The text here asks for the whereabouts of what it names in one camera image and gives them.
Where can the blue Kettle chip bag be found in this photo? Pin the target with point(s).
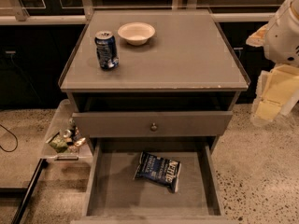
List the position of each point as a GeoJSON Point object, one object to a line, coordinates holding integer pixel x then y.
{"type": "Point", "coordinates": [159, 170]}

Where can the black floor rail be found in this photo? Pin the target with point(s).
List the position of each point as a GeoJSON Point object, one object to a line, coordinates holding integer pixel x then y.
{"type": "Point", "coordinates": [28, 191]}

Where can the open grey middle drawer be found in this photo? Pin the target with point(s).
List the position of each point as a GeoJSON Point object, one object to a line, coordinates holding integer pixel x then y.
{"type": "Point", "coordinates": [113, 196]}

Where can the white railing frame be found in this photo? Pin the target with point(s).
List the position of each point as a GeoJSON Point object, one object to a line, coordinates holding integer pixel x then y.
{"type": "Point", "coordinates": [76, 11]}

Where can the white paper bowl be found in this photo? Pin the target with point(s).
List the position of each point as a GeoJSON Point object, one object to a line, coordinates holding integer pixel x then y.
{"type": "Point", "coordinates": [136, 33]}

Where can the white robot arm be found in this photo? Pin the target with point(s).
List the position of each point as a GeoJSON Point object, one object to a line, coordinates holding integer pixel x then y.
{"type": "Point", "coordinates": [291, 13]}

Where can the grey wooden drawer cabinet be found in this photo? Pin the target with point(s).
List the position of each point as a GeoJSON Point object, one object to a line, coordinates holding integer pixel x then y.
{"type": "Point", "coordinates": [187, 66]}

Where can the clear plastic bin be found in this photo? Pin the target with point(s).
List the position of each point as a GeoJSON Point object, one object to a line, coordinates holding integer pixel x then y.
{"type": "Point", "coordinates": [78, 148]}

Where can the green snack packet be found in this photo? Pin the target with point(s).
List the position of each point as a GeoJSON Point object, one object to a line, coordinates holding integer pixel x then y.
{"type": "Point", "coordinates": [58, 144]}

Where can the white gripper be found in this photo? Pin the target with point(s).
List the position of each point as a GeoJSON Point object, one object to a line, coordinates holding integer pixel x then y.
{"type": "Point", "coordinates": [282, 36]}

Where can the blue soda can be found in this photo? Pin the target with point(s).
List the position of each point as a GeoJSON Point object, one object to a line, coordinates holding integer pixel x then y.
{"type": "Point", "coordinates": [106, 50]}

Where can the grey top drawer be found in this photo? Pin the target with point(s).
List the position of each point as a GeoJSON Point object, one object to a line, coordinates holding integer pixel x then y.
{"type": "Point", "coordinates": [137, 124]}

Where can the round brass drawer knob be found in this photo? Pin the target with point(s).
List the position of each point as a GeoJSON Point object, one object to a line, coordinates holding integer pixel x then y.
{"type": "Point", "coordinates": [153, 127]}

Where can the silver can in bin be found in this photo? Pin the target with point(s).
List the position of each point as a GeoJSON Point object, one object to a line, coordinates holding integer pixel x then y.
{"type": "Point", "coordinates": [67, 133]}

